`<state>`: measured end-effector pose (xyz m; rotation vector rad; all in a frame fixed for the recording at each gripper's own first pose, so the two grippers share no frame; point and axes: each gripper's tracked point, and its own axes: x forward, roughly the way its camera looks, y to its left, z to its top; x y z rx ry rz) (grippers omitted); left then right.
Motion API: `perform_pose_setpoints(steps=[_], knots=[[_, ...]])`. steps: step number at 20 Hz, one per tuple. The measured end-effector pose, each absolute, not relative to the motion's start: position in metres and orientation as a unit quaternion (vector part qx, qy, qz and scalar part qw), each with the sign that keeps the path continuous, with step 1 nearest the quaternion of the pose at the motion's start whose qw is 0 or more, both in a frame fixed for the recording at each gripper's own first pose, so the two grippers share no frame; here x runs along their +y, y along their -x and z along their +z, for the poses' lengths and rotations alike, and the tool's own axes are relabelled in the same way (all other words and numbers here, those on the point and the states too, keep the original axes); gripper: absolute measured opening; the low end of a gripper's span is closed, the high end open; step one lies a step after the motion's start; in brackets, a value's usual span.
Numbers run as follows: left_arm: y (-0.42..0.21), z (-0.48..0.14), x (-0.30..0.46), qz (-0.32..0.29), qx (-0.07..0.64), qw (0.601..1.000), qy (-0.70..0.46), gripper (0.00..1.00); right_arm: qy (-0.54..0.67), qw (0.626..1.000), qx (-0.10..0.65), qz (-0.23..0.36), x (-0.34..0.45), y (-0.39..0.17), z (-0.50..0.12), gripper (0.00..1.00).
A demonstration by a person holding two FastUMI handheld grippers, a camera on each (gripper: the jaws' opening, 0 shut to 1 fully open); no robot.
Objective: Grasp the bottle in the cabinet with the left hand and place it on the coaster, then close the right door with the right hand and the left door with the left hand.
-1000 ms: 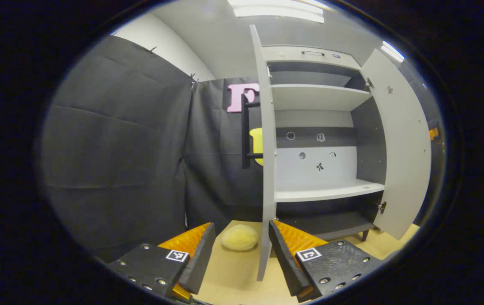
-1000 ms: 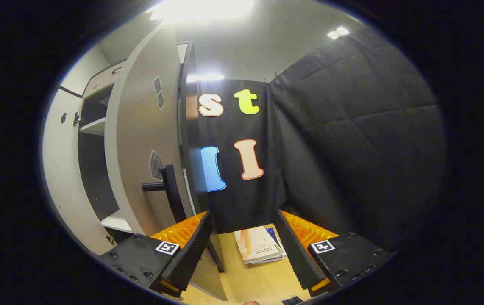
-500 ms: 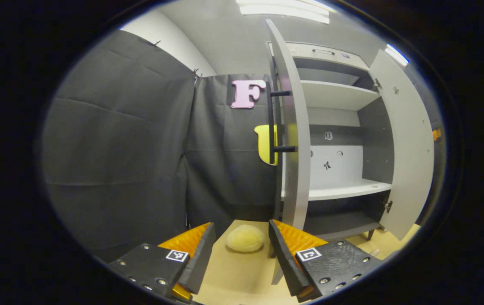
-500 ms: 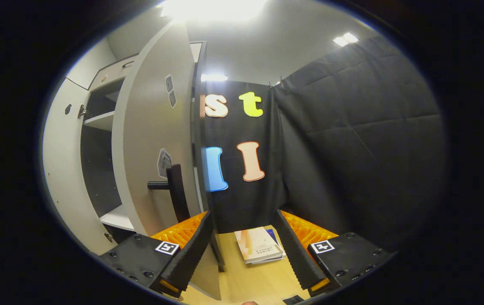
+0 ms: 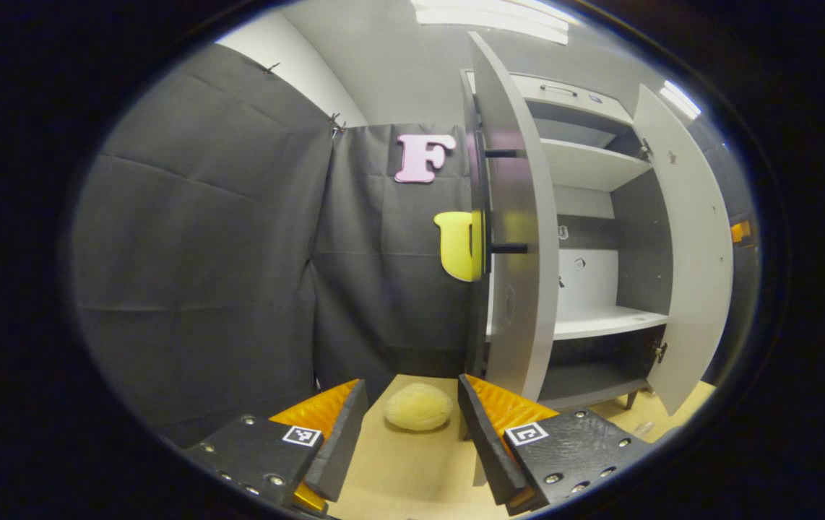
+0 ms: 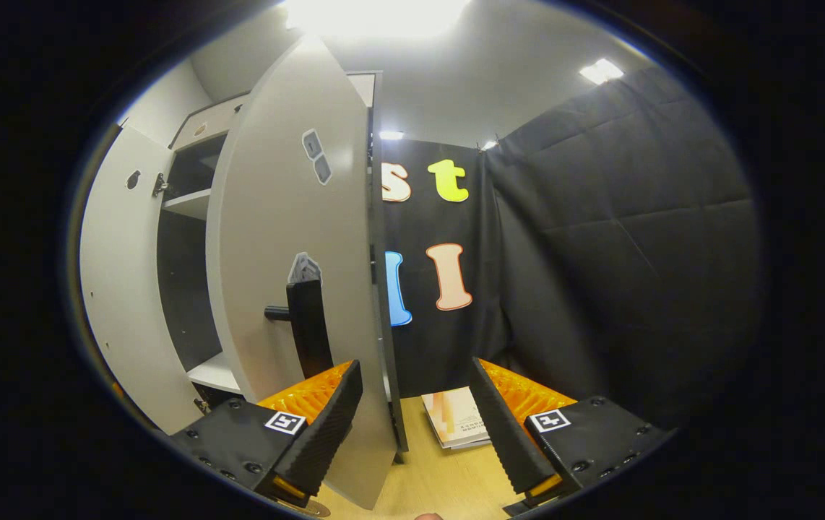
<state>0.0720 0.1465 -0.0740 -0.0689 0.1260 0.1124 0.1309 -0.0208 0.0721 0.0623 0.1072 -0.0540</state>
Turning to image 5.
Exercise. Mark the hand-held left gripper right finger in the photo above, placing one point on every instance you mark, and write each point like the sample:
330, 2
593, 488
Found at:
485, 448

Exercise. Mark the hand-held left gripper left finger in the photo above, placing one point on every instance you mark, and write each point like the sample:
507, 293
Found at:
344, 448

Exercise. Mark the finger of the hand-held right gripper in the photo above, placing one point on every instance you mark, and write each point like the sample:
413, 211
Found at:
741, 231

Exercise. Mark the grey cabinet door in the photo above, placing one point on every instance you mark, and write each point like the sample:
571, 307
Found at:
694, 253
521, 325

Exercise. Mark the clear plastic bottle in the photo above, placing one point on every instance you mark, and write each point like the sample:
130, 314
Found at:
642, 430

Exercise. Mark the grey cabinet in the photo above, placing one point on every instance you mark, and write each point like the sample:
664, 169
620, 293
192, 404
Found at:
586, 162

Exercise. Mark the grey cabinet drawer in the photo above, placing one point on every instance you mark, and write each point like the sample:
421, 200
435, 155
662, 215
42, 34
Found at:
571, 101

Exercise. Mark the pale yellow round sponge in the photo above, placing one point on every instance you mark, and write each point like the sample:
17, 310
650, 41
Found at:
418, 408

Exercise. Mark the small ceiling light panel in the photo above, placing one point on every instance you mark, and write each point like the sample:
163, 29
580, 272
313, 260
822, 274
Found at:
680, 99

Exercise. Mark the black backdrop cloth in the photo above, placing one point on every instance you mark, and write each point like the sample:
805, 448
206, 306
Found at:
203, 253

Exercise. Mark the large ceiling light panel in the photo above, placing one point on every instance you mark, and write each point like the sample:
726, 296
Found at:
492, 18

